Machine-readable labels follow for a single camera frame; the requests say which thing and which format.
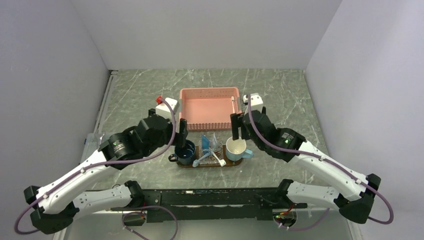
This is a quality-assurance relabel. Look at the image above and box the dark navy mug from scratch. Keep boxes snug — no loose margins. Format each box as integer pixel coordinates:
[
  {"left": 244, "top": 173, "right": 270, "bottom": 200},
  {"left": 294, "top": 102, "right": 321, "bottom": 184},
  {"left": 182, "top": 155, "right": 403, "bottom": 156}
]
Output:
[{"left": 168, "top": 140, "right": 196, "bottom": 166}]

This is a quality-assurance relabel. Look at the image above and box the blue toothpaste tube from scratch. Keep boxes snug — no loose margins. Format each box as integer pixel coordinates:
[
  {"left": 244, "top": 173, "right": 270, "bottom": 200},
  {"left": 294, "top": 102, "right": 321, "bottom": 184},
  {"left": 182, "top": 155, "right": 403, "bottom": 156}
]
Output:
[{"left": 201, "top": 134, "right": 211, "bottom": 151}]

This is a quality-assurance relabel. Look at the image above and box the white and light-blue mug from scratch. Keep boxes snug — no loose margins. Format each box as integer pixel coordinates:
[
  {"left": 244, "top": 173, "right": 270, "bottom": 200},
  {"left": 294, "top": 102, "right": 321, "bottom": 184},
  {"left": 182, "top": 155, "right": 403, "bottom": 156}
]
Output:
[{"left": 225, "top": 137, "right": 254, "bottom": 162}]

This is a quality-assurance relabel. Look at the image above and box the silver toothpaste tube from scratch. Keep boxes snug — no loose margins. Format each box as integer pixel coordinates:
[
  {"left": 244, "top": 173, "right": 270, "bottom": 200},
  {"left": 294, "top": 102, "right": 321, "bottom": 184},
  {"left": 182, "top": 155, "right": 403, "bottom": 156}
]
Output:
[{"left": 210, "top": 133, "right": 219, "bottom": 150}]

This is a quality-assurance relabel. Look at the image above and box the clear textured glass dish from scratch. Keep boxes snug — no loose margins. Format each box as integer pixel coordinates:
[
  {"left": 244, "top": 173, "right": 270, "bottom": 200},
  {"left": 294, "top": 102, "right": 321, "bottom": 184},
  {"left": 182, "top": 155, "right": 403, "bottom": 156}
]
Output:
[{"left": 196, "top": 143, "right": 223, "bottom": 167}]

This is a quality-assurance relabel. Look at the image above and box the white toothbrush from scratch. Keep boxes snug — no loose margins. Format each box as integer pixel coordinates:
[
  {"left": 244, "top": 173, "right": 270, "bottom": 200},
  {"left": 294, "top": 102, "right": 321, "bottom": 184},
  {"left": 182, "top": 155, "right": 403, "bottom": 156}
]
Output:
[
  {"left": 209, "top": 148, "right": 227, "bottom": 167},
  {"left": 231, "top": 96, "right": 236, "bottom": 114}
]

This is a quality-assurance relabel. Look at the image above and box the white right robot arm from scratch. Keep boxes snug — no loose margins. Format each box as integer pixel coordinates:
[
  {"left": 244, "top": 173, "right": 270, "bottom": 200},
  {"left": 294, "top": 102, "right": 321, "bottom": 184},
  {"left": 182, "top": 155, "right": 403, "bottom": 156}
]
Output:
[{"left": 230, "top": 107, "right": 381, "bottom": 224}]

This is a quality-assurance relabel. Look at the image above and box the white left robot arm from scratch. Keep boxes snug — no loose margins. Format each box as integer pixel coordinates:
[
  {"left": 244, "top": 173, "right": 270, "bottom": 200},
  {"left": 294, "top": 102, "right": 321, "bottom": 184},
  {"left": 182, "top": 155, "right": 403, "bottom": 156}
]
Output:
[{"left": 24, "top": 109, "right": 188, "bottom": 235}]

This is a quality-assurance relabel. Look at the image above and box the white toothbrush at basket edge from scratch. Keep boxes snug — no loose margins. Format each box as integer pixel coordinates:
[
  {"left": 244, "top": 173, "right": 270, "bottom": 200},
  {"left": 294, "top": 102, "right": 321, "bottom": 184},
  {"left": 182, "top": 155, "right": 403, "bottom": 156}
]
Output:
[{"left": 231, "top": 96, "right": 236, "bottom": 114}]

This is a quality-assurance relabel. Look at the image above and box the pink perforated plastic basket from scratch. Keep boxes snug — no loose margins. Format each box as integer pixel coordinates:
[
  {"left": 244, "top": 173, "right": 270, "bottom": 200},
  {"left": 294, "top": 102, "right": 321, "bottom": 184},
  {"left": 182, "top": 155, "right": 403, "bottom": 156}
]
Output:
[{"left": 179, "top": 87, "right": 241, "bottom": 132}]

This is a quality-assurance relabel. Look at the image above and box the clear plastic screw box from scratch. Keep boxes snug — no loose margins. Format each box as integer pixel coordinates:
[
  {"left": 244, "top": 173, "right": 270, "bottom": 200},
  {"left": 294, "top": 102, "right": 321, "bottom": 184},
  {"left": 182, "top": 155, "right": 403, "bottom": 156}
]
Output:
[{"left": 76, "top": 131, "right": 106, "bottom": 174}]

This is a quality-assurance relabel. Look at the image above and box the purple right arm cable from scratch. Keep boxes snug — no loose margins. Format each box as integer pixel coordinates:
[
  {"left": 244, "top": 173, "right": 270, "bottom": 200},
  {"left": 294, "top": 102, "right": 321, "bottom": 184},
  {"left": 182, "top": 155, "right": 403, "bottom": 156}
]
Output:
[{"left": 245, "top": 96, "right": 395, "bottom": 232}]

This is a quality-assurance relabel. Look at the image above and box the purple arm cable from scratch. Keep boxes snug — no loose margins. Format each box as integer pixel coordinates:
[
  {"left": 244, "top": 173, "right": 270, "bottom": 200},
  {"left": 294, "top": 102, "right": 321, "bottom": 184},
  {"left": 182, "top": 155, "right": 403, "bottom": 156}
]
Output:
[
  {"left": 245, "top": 96, "right": 395, "bottom": 232},
  {"left": 13, "top": 97, "right": 180, "bottom": 240}
]

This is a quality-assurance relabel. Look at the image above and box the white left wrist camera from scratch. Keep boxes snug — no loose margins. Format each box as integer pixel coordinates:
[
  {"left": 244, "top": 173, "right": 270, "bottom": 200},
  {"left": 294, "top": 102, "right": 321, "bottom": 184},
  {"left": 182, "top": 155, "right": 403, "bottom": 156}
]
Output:
[{"left": 155, "top": 96, "right": 180, "bottom": 120}]

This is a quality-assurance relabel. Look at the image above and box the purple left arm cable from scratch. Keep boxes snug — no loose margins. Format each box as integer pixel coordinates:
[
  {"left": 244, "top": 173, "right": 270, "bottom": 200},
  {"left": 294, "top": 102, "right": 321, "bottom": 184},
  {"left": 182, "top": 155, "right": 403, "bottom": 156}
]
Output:
[{"left": 13, "top": 97, "right": 180, "bottom": 240}]

